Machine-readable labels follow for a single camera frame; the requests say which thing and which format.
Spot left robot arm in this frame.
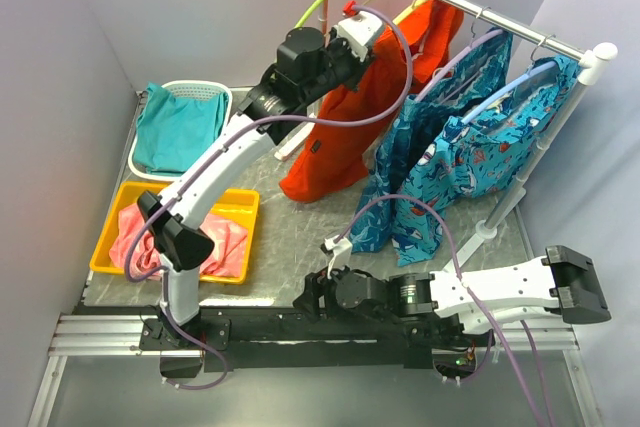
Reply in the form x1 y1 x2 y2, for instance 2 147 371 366
137 26 378 349

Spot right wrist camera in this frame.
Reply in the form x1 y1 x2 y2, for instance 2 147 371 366
321 238 352 276

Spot purple hanger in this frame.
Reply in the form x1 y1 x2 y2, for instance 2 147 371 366
415 8 504 102

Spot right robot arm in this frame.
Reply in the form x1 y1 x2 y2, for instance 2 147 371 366
293 245 611 346

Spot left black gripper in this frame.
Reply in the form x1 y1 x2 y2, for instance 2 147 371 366
302 25 378 106

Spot teal folded shorts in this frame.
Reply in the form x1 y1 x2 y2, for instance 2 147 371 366
132 82 229 176

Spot silver clothes rack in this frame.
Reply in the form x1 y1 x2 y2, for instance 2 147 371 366
274 0 620 278

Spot orange shorts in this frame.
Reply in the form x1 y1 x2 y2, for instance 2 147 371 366
280 0 464 203

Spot yellow plastic tray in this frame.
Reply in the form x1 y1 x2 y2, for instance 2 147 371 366
89 181 260 284

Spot dark blue shark shorts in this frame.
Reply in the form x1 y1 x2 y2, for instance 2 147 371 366
349 32 513 266

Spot pink patterned shorts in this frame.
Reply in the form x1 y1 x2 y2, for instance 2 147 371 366
109 204 248 278

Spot light blue hanger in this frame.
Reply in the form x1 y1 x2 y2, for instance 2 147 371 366
461 34 556 126

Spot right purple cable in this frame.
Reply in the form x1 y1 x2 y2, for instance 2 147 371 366
337 194 554 427

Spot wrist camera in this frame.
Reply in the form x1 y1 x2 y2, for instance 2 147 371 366
334 0 386 62
321 238 352 276

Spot yellow hanger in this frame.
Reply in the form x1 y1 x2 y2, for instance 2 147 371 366
393 0 429 25

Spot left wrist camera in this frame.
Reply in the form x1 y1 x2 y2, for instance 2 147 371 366
334 0 386 62

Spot white perforated basket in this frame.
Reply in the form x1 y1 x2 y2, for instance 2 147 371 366
127 79 234 184

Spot turquoise shark shorts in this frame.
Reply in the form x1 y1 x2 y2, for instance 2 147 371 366
389 54 581 268

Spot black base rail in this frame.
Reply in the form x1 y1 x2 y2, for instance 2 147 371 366
139 307 495 379

